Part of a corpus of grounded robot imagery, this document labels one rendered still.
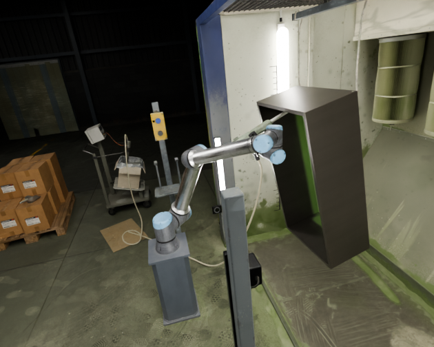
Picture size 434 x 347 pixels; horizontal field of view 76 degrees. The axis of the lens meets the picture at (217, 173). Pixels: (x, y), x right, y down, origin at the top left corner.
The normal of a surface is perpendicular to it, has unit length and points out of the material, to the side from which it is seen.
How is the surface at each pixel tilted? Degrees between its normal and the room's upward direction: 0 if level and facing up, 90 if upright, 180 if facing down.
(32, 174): 90
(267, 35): 90
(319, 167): 90
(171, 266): 90
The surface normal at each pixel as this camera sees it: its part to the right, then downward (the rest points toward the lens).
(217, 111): 0.22, 0.35
